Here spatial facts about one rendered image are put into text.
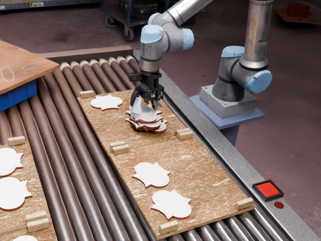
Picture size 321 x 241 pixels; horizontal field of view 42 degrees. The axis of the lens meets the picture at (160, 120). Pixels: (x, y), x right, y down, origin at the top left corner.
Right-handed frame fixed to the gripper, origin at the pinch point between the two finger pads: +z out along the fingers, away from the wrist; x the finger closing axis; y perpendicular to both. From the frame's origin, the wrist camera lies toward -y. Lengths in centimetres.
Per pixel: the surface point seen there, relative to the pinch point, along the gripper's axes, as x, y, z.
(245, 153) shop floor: 130, -43, 100
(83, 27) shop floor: 139, -321, 100
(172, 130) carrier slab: 9.0, 8.3, 6.5
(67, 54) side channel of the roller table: 2, -71, 5
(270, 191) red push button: 17, 53, 7
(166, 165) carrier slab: -6.0, 24.5, 6.5
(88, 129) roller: -18.4, -10.2, 8.1
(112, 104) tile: -2.3, -18.9, 5.5
